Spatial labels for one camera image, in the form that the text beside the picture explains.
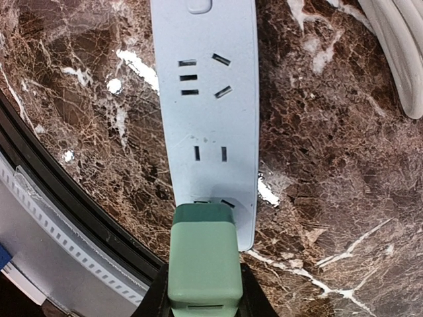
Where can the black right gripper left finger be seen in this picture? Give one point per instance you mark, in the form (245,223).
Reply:
(156,302)

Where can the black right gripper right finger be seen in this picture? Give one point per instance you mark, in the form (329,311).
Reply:
(254,302)

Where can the green charger plug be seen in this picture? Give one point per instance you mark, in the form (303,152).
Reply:
(204,267)

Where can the light blue power strip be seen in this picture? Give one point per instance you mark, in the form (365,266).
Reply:
(206,55)

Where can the white slotted cable duct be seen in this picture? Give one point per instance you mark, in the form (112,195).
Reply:
(75,244)

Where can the black front frame rail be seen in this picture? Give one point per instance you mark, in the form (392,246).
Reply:
(22,148)

